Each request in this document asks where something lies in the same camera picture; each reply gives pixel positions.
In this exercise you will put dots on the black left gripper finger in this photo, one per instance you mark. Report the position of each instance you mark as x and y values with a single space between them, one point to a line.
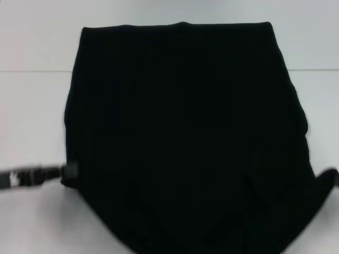
70 172

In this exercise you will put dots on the black shirt with pink print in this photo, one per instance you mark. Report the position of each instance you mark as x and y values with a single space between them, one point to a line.
185 132

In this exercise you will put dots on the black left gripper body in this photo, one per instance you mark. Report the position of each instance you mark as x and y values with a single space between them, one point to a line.
29 176

